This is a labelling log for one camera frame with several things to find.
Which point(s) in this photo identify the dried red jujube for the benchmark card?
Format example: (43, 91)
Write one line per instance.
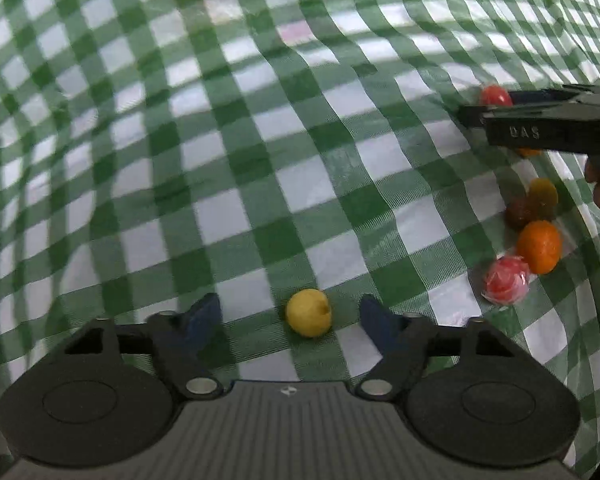
(516, 214)

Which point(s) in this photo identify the orange tangerine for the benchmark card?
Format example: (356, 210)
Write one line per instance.
(539, 247)

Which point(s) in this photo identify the fresh yellow jujube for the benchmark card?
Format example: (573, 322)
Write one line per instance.
(308, 313)

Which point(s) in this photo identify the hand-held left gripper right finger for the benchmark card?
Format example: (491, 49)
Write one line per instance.
(375, 317)

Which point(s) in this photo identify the red cherry tomato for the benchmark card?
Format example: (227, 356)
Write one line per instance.
(494, 96)

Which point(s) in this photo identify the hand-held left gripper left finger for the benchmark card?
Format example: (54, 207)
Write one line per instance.
(205, 316)

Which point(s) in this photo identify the brownish yellow jujube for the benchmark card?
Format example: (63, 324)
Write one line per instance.
(544, 194)

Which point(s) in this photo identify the pink plastic-wrapped ball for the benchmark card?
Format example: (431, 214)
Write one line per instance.
(506, 279)

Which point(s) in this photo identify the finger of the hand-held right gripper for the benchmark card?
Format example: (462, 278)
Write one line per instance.
(565, 96)
(472, 115)

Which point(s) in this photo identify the green checked tablecloth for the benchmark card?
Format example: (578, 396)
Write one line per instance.
(280, 160)

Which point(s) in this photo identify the small orange kumquat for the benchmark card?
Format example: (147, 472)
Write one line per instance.
(529, 152)

